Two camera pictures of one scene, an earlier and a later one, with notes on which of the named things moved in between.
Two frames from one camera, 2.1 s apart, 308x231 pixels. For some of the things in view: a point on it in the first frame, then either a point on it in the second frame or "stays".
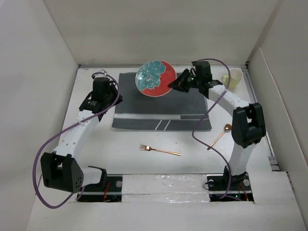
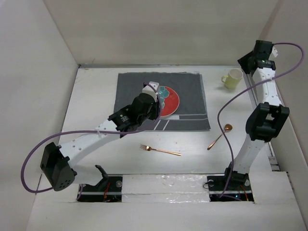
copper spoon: x=227 y=127 stays
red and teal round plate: x=153 y=77 → x=170 y=101
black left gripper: x=112 y=89 → x=156 y=110
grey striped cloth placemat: x=177 y=110 stays
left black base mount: x=109 y=191 stays
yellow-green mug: x=236 y=75 stays
